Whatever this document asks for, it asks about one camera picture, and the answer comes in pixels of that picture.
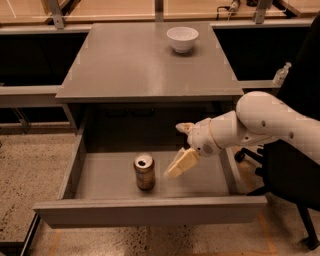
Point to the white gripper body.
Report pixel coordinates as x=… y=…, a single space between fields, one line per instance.
x=201 y=137

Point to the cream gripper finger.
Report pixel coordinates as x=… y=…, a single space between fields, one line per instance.
x=184 y=127
x=184 y=160

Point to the orange soda can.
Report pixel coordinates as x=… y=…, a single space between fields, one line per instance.
x=144 y=167

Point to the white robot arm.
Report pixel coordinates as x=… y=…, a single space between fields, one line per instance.
x=259 y=118

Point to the open grey top drawer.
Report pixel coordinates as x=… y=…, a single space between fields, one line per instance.
x=99 y=188

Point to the grey cabinet counter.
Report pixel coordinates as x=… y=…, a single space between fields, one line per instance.
x=134 y=63

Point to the white ceramic bowl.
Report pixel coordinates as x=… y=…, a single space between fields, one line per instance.
x=182 y=39

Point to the black office chair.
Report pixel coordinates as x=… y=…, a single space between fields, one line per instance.
x=286 y=172

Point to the clear plastic bottle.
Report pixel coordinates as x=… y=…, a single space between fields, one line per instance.
x=281 y=75

